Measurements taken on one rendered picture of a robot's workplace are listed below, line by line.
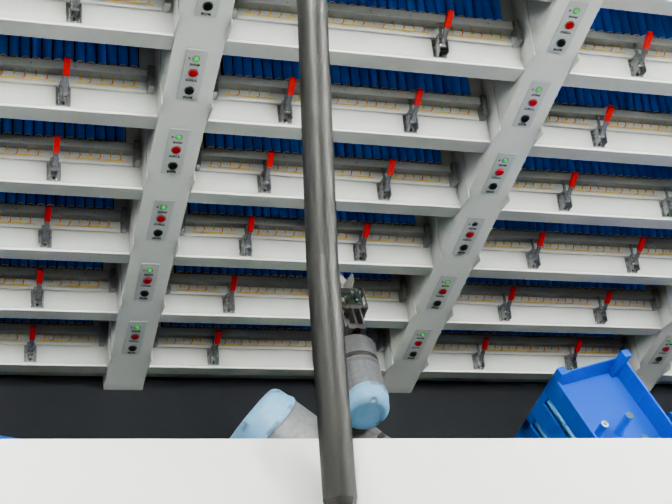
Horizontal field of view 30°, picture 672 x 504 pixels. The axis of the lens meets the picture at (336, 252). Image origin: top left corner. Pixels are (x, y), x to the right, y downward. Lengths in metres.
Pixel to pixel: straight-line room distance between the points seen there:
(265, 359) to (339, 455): 2.21
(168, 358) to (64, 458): 2.16
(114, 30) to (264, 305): 0.90
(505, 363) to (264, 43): 1.31
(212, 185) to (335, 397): 1.73
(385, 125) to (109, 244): 0.65
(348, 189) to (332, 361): 1.79
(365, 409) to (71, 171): 0.76
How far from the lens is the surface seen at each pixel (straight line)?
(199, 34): 2.33
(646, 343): 3.42
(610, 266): 3.12
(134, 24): 2.33
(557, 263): 3.05
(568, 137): 2.75
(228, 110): 2.49
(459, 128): 2.64
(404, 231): 2.89
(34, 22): 2.30
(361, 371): 2.39
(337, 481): 0.90
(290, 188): 2.66
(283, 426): 1.88
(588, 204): 2.93
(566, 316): 3.23
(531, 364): 3.36
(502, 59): 2.53
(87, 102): 2.44
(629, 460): 1.04
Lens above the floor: 2.48
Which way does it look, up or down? 44 degrees down
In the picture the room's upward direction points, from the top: 20 degrees clockwise
